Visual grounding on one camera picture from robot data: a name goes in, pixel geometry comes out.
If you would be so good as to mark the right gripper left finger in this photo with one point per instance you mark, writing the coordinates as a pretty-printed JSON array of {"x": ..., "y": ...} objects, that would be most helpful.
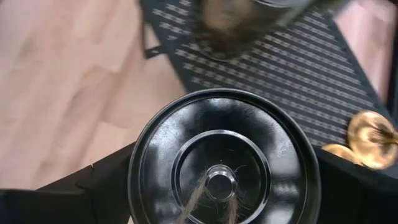
[{"x": 62, "y": 205}]

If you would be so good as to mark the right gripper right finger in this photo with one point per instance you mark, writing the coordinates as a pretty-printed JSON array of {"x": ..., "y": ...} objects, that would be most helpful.
[{"x": 357, "y": 199}]

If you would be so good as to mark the medium gold candlestick holder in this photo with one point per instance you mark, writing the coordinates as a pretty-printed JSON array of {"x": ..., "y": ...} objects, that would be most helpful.
[{"x": 367, "y": 140}]

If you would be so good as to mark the silver lidded tin with twine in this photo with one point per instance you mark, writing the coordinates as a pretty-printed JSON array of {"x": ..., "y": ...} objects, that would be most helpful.
[
  {"x": 264, "y": 155},
  {"x": 233, "y": 31}
]

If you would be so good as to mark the black perforated metal shelf riser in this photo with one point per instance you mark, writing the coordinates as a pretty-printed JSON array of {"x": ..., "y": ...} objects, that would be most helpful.
[{"x": 295, "y": 77}]

